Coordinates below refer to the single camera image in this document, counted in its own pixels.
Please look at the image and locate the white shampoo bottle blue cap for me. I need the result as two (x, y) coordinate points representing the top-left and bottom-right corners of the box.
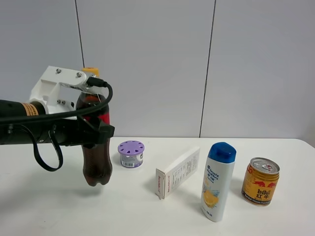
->
(201, 142), (236, 222)

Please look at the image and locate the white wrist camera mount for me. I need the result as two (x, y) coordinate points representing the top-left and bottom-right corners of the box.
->
(28, 66), (93, 115)

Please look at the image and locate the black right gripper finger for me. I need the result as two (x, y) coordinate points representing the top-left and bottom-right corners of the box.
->
(83, 118), (115, 148)

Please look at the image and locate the purple air freshener can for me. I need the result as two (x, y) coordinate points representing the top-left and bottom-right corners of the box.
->
(118, 140), (145, 168)

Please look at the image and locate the cola bottle yellow cap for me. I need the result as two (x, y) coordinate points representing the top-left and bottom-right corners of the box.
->
(75, 67), (113, 188)

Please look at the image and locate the gold Red Bull can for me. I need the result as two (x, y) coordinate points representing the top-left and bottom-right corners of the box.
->
(241, 157), (280, 206)

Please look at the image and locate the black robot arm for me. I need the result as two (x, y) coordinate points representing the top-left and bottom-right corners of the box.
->
(0, 100), (115, 147)

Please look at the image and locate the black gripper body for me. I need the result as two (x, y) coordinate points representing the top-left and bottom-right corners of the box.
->
(31, 119), (101, 146)

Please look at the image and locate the black camera cable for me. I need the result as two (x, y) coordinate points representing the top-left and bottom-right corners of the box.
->
(0, 77), (114, 173)

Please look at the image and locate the white cardboard box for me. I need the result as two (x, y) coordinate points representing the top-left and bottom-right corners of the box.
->
(155, 147), (200, 199)

